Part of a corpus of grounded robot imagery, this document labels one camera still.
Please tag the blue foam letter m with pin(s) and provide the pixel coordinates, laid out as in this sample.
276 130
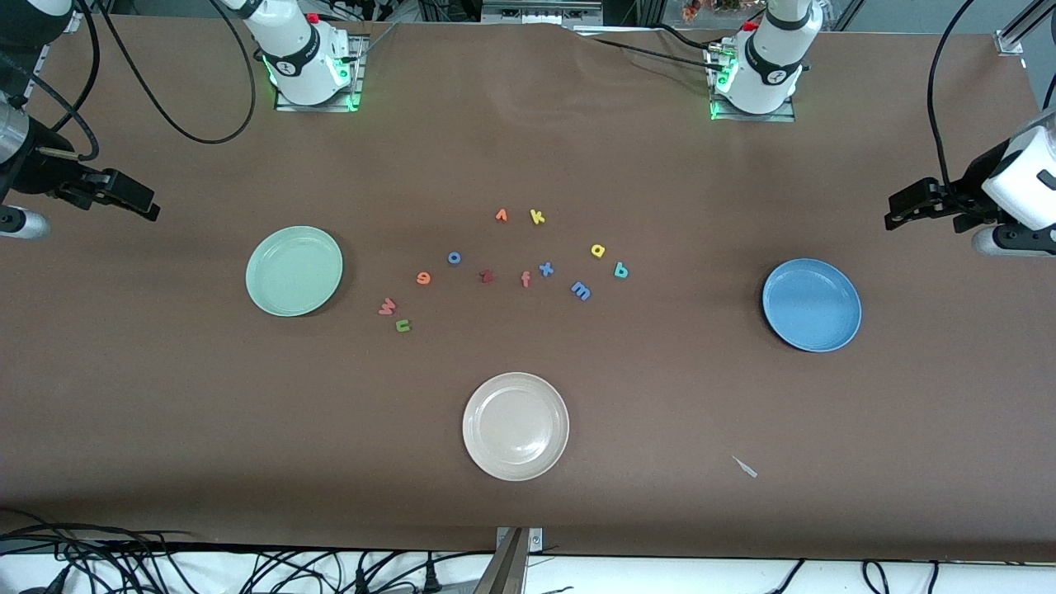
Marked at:
581 289

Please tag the small white paper scrap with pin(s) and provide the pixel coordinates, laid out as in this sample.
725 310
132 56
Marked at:
745 467

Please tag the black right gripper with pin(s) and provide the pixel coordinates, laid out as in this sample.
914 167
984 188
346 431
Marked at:
40 176

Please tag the grey metal frame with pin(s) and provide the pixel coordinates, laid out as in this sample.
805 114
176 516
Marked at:
536 12

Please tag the blue plate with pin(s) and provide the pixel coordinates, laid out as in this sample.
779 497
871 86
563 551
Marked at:
813 305

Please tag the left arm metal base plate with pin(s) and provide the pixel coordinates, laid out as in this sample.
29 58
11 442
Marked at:
784 117

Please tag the pink foam letter w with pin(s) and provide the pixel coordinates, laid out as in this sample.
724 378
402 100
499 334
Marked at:
387 307

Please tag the grey metal beam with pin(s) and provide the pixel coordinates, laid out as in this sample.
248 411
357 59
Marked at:
505 569

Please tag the aluminium profile rail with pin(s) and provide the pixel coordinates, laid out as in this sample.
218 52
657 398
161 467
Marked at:
76 25
1011 40

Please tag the small metal bracket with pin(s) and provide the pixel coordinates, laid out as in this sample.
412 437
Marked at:
536 540

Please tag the orange artificial flowers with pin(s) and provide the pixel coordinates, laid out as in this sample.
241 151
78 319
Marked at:
691 10

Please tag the green plate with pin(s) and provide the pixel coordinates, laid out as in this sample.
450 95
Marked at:
294 272

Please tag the beige plate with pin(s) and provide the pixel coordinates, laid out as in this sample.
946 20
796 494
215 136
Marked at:
516 426

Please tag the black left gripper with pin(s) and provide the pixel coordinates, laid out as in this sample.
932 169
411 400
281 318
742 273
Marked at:
967 200

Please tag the brown table cover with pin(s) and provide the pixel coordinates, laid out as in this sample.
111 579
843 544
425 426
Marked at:
528 148

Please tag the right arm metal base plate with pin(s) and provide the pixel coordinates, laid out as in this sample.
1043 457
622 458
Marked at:
318 107

